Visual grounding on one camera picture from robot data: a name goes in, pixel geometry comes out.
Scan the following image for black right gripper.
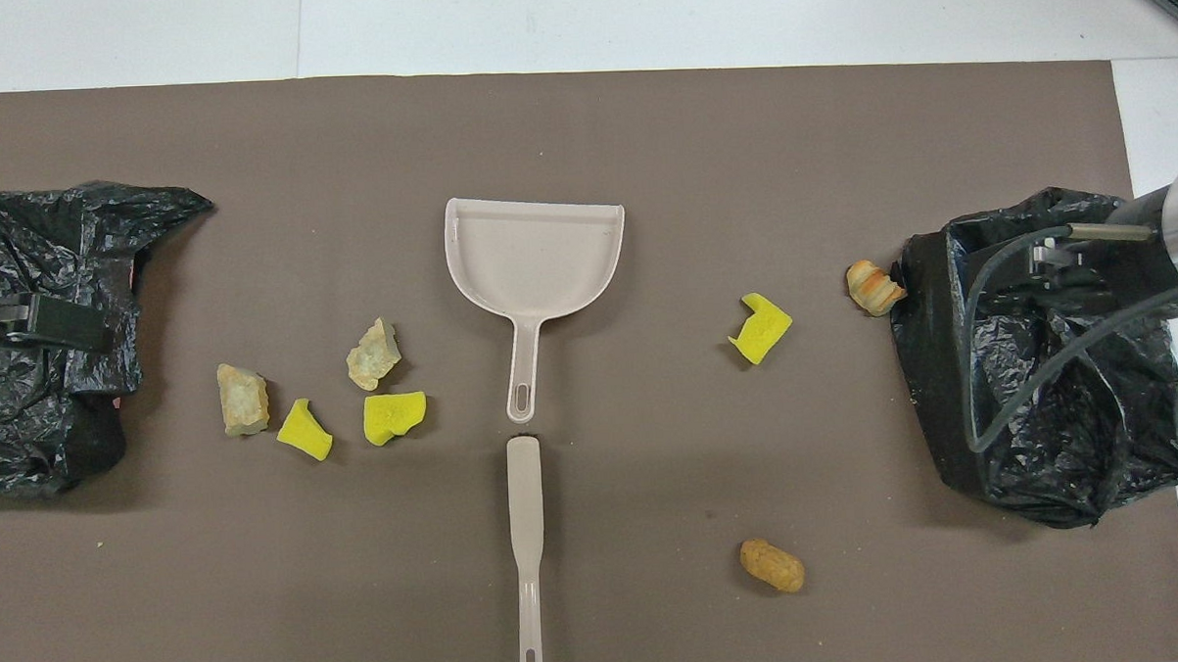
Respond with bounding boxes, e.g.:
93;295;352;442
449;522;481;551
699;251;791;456
976;193;1169;308

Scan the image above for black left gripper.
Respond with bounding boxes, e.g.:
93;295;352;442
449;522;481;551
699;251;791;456
0;292;116;355

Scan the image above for small striped croissant toy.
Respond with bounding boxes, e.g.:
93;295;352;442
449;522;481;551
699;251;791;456
845;259;909;318

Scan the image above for torn croissant bread piece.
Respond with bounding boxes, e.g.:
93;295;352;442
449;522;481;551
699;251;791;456
215;361;272;439
345;317;403;393

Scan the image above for notched yellow sponge piece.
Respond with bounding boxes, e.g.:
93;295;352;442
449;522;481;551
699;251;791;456
726;291;795;367

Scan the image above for flared yellow sponge piece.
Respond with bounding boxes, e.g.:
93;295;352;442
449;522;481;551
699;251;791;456
275;397;335;463

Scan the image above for rounded yellow sponge piece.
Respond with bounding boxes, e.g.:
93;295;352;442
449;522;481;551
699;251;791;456
362;391;428;448

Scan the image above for brown peanut shaped bread toy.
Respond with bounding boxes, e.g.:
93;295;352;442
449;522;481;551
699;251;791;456
738;536;807;595

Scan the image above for beige plastic dustpan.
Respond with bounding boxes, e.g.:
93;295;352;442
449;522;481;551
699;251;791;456
443;192;634;427

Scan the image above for beige hand brush black bristles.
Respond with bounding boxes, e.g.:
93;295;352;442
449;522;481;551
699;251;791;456
505;431;550;662

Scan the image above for crumpled closed black trash bag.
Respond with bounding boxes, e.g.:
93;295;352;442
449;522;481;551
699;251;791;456
0;176;226;499

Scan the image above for open black bag trash bin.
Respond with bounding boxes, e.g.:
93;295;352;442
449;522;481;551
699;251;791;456
885;183;1178;536

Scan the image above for brown table mat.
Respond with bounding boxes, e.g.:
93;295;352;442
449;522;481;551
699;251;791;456
0;48;1178;662

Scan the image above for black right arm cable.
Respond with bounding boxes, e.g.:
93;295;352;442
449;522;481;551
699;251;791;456
956;220;1178;453

